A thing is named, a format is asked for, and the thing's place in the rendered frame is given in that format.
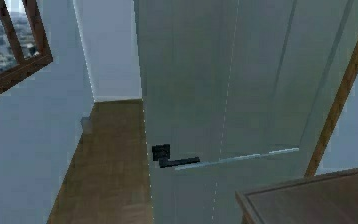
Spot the brown wooden table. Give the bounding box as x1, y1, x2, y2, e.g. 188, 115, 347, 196
234, 165, 358, 224

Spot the brown framed window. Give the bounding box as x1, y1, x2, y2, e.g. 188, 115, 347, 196
0, 0, 54, 99

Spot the brown wooden door frame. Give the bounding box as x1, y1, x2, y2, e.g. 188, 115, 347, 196
303, 9, 358, 178

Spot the pale grey room door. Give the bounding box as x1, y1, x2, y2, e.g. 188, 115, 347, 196
132, 0, 358, 224

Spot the black door handle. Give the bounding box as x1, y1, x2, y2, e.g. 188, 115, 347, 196
151, 143, 201, 169

